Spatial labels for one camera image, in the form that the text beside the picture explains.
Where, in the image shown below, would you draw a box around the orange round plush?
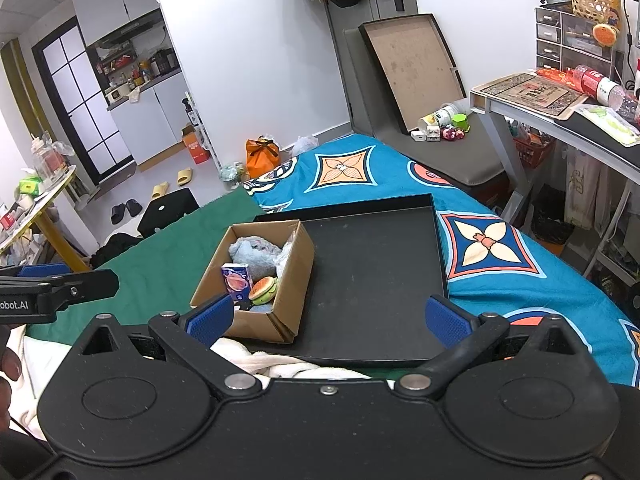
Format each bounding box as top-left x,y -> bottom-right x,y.
592,22 -> 621,48

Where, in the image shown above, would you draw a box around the row of kitchen bottles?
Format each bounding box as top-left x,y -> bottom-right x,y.
97,47 -> 181,93

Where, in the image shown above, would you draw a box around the black-framed sliding door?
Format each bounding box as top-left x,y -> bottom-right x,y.
31,15 -> 137,186

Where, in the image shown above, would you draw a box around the brown cardboard box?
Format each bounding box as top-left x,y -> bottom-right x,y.
190,220 -> 316,345

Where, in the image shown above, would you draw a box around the white wire rack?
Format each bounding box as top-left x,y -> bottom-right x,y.
182,91 -> 223,181

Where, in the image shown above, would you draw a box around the orange cardboard carton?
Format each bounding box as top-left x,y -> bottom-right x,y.
181,124 -> 211,164

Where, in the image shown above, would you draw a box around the white plastic shopping bag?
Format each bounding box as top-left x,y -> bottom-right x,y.
290,135 -> 318,158

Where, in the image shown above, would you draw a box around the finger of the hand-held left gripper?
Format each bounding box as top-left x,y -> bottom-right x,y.
17,262 -> 76,278
50,269 -> 120,306

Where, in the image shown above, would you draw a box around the glass jar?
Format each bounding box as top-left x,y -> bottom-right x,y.
31,132 -> 68,183

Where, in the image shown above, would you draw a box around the green white packet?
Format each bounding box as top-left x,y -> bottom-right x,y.
575,102 -> 640,147

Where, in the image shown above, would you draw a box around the purple tissue pack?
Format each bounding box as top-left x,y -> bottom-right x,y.
221,263 -> 251,303

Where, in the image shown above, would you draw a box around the white green-lidded jar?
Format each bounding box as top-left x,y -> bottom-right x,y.
419,102 -> 463,128

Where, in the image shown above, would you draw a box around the grey plush toy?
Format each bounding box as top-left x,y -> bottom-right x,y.
229,236 -> 283,281

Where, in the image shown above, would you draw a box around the white kitchen cabinet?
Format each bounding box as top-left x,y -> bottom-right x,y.
107,70 -> 193,166

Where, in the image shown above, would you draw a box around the white wall cabinet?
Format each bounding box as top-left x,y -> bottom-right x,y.
70,0 -> 161,48

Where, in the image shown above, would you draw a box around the white stuffed plastic bag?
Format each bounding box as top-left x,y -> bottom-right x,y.
274,232 -> 298,276

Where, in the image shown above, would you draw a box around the beige tote bag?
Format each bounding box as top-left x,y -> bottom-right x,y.
565,147 -> 616,231

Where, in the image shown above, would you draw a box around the red basket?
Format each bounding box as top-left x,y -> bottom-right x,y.
510,132 -> 556,168

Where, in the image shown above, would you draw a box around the clear bag green contents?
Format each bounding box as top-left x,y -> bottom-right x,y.
220,161 -> 248,191

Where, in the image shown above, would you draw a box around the black cube stool white dots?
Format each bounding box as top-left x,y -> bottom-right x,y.
137,187 -> 201,238

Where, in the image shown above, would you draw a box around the grey door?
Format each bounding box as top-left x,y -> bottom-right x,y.
325,0 -> 420,133

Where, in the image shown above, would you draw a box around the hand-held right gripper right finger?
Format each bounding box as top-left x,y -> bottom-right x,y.
397,295 -> 586,401

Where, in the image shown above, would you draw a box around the burger plush toy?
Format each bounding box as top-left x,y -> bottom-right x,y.
248,275 -> 279,307

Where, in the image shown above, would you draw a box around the red snack packet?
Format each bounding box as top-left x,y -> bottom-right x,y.
537,67 -> 583,88

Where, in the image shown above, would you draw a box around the orange gift bag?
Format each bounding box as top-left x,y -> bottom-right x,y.
245,136 -> 282,179

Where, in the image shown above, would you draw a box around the yellow table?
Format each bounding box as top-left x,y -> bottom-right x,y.
0,165 -> 93,273

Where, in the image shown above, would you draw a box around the wicker basket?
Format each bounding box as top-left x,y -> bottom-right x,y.
570,0 -> 621,23

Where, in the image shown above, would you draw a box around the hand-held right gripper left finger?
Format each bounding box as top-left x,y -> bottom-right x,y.
75,294 -> 263,401

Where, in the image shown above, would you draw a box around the clear drawer organizer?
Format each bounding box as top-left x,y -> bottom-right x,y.
535,6 -> 618,73

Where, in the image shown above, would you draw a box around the blue patterned blanket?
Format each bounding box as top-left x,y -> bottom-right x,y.
242,134 -> 640,388

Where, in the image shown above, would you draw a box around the grey metal desk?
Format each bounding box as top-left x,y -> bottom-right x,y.
470,72 -> 640,281

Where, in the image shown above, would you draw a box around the large brown-bottomed black tray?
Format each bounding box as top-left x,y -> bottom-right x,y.
359,12 -> 466,135

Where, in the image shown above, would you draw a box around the person's left hand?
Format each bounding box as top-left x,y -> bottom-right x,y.
0,324 -> 22,433

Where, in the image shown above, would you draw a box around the range hood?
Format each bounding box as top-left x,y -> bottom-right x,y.
87,15 -> 166,53

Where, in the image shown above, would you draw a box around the clear bottle red label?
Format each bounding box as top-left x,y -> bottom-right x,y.
574,64 -> 638,111

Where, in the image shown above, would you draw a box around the grey folding mat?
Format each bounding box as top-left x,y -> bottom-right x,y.
342,27 -> 508,196

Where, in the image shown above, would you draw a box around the black bin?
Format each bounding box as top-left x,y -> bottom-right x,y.
530,185 -> 576,246

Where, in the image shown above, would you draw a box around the dark clothes pile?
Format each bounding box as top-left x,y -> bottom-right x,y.
90,232 -> 143,271

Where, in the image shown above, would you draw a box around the patterned desk mat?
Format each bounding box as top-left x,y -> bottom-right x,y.
480,72 -> 588,111

